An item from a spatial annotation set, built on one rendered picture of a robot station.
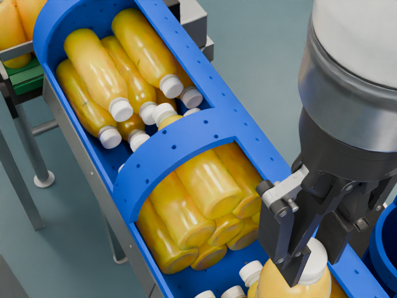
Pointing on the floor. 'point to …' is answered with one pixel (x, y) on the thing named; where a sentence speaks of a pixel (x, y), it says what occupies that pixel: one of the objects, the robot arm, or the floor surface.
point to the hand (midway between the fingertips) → (311, 246)
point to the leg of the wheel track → (119, 256)
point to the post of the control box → (19, 184)
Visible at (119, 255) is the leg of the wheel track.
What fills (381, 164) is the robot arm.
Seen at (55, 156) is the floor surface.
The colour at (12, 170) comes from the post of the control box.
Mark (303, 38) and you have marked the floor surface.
